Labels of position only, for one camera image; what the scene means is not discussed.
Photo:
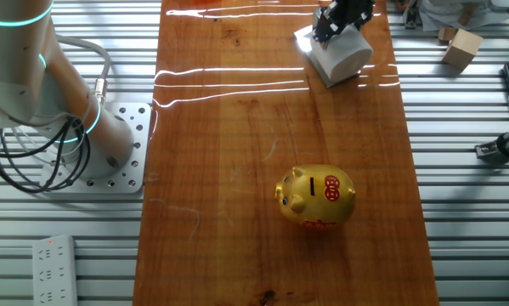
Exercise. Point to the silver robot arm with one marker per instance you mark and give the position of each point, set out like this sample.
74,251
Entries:
109,136

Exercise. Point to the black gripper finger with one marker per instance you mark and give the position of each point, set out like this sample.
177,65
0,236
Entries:
366,21
324,30

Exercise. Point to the white paper roll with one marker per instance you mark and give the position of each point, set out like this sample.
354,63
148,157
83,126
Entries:
343,59

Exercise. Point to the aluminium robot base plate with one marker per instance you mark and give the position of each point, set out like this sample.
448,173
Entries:
126,178

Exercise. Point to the small wooden block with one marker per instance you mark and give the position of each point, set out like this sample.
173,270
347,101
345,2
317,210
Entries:
447,34

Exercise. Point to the white power strip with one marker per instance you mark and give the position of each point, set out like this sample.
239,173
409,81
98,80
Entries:
54,272

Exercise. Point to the grey cloth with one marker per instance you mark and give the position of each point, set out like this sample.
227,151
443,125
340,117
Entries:
441,13

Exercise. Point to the black clamp tool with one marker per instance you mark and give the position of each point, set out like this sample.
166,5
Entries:
502,146

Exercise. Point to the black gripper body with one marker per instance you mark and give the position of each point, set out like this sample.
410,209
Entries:
352,10

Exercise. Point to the tan wooden piece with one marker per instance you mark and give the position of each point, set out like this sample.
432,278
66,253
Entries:
465,16

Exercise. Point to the gold piggy bank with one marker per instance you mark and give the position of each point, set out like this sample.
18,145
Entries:
313,204

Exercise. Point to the metal roll holder shelf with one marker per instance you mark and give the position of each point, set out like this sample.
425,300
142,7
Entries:
303,40

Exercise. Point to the large wooden block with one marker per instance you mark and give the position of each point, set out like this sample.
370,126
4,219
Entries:
462,49

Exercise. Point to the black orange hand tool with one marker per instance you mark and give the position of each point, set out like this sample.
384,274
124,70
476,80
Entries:
410,17

